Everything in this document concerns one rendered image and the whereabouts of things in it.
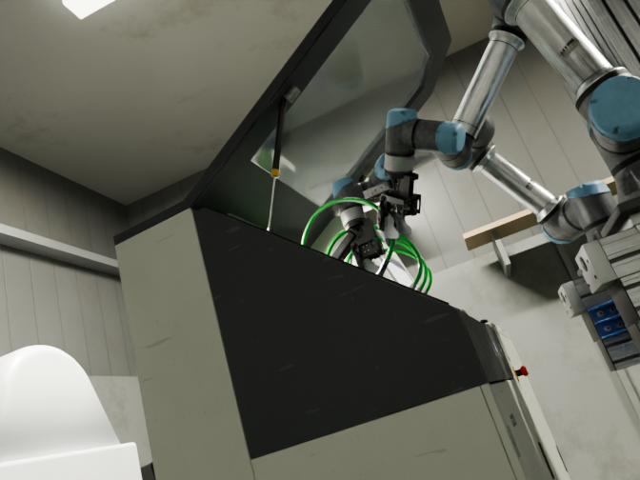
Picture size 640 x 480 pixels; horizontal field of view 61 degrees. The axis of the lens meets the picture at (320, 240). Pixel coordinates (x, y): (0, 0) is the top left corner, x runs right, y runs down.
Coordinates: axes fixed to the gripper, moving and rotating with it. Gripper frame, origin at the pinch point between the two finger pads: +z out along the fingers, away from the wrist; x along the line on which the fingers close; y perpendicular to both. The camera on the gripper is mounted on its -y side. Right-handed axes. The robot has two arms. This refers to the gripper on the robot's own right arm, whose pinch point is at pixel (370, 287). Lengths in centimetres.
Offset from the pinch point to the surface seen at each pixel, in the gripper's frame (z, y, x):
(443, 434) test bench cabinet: 43, 14, -35
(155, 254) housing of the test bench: -23, -46, -35
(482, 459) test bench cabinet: 50, 19, -35
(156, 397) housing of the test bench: 15, -55, -35
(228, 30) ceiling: -198, -54, 84
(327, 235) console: -34, -19, 35
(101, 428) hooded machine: 5, -143, 35
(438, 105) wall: -163, 37, 218
